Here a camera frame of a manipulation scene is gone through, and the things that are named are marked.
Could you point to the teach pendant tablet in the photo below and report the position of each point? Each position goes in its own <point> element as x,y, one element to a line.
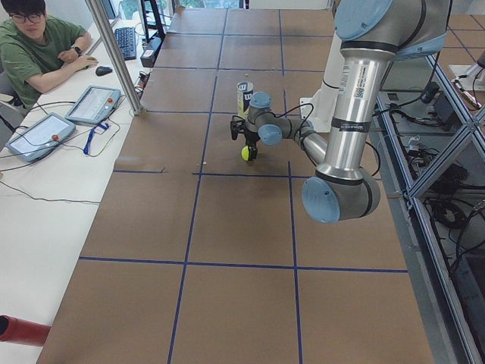
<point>94,105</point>
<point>40,139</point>

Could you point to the aluminium frame post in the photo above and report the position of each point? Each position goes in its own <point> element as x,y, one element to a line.
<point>101,20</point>

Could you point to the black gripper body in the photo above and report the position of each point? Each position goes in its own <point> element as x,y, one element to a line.
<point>250,137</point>

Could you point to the man in green shirt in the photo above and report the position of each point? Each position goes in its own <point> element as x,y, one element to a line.
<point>39,52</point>

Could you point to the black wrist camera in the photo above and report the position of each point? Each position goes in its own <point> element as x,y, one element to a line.
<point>237,125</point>

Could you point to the blue lanyard badge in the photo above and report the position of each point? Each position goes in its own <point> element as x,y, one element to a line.
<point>103,126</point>

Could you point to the black box on table edge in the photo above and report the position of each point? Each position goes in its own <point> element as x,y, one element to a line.
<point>150,52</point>

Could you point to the clear tennis ball can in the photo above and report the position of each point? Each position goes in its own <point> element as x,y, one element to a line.
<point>244,92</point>

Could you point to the teach pendant tablet near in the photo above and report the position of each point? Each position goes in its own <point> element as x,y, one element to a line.
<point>40,139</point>

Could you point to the red cylinder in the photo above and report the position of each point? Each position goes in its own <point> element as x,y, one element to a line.
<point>19,331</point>

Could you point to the aluminium frame rack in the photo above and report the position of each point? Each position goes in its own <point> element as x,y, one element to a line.
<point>431,113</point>

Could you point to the black keyboard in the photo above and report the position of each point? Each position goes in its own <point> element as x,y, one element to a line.
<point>126,40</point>

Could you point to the black computer mouse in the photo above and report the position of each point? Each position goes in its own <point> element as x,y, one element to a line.
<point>102,71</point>

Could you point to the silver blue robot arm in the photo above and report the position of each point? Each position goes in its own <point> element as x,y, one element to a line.
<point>372,35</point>

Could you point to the yellow tennis ball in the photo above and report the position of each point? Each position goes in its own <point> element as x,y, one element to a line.
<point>245,153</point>

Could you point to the teach pendant tablet far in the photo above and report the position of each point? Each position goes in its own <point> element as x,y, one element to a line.
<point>94,105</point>

